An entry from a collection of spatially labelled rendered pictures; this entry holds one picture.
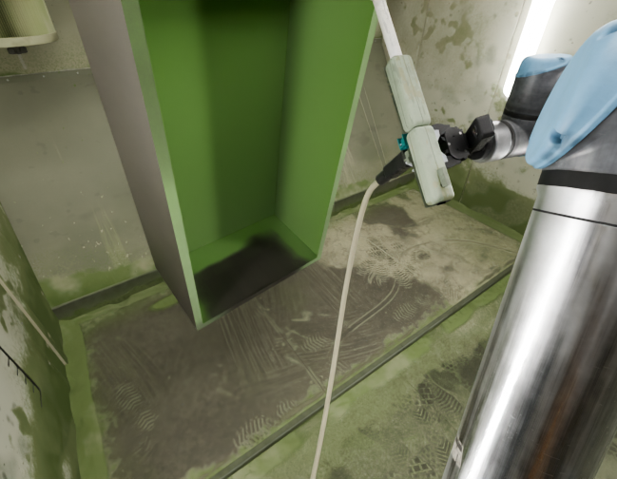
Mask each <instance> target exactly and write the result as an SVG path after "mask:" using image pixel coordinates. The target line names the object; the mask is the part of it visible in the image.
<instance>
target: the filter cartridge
mask: <svg viewBox="0 0 617 479"><path fill-rule="evenodd" d="M57 40H59V37H58V34H57V31H56V30H55V28H54V26H53V24H52V21H51V18H50V16H49V13H48V9H47V6H46V3H45V1H44V0H0V48H7V50H8V53H9V54H17V55H18V57H19V60H20V62H21V64H22V66H23V68H24V69H27V67H26V65H25V62H24V60H23V58H22V56H21V54H22V53H27V52H28V51H27V48H26V47H25V46H34V45H41V44H46V43H51V42H54V41H57Z"/></svg>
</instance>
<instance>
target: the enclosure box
mask: <svg viewBox="0 0 617 479"><path fill-rule="evenodd" d="M68 1H69V4H70V7H71V10H72V13H73V16H74V19H75V22H76V25H77V28H78V30H79V33H80V36H81V39H82V42H83V45H84V49H85V52H86V55H87V59H88V62H89V65H90V68H91V71H92V74H93V77H94V80H95V83H96V86H97V89H98V92H99V95H100V98H101V101H102V104H103V107H104V110H105V113H106V117H107V120H108V123H109V126H110V129H111V133H112V136H113V139H114V142H115V144H116V147H117V150H118V153H119V156H120V159H121V162H122V165H123V168H124V171H125V176H126V179H127V182H128V185H129V188H130V191H131V194H132V197H133V200H134V202H135V205H136V208H137V211H138V214H139V218H140V221H141V224H142V227H143V229H144V232H145V237H146V240H147V243H148V246H149V249H150V252H151V255H152V257H153V261H154V264H155V267H156V269H157V270H158V272H159V273H160V275H161V276H162V278H163V279H164V281H165V283H166V284H167V286H168V287H169V289H170V290H171V292H172V293H173V295H174V297H175V298H176V299H177V300H178V302H179V303H180V305H181V306H182V308H183V310H184V311H185V313H186V314H187V316H188V317H189V319H190V320H191V322H192V323H193V325H194V326H195V328H196V329H197V331H199V330H200V329H201V328H203V327H205V326H206V325H208V324H210V323H211V322H213V321H215V320H217V319H218V318H220V317H222V316H224V315H226V314H228V313H229V312H231V311H233V310H234V309H236V308H238V307H239V306H241V305H242V304H244V303H245V302H247V301H249V300H250V299H252V298H254V297H256V296H258V295H260V294H261V293H263V292H265V291H266V290H268V289H270V288H272V287H273V286H275V285H277V284H278V283H280V282H282V281H283V280H285V279H287V278H289V277H291V276H293V275H294V274H295V273H297V272H298V271H300V270H302V269H304V268H305V267H307V266H309V265H310V264H312V263H314V262H315V261H317V260H319V259H320V257H321V253H322V249H323V245H324V242H325V237H326V233H327V229H328V225H329V221H330V218H331V214H332V209H333V205H334V201H335V197H336V193H337V187H338V182H339V178H340V174H341V170H342V166H343V163H344V158H345V154H346V150H347V146H348V143H349V139H350V135H351V130H352V126H353V122H354V118H355V115H356V111H357V103H358V99H359V95H360V91H361V88H362V84H363V80H364V75H365V71H366V67H367V64H368V60H369V56H370V51H371V47H372V43H373V40H374V36H375V32H376V24H377V20H378V18H377V15H376V9H375V6H374V3H373V1H372V0H68Z"/></svg>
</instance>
